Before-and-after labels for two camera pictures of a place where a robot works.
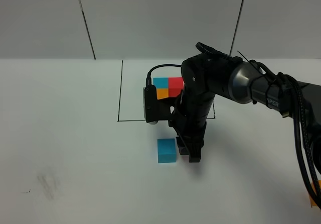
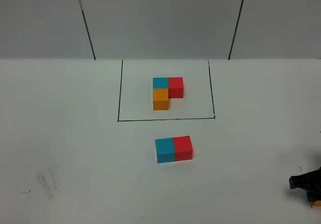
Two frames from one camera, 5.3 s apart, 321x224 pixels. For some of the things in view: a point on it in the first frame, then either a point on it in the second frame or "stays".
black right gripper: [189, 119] -> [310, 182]
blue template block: [161, 82] stays
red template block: [175, 85] stays
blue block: [166, 150] stays
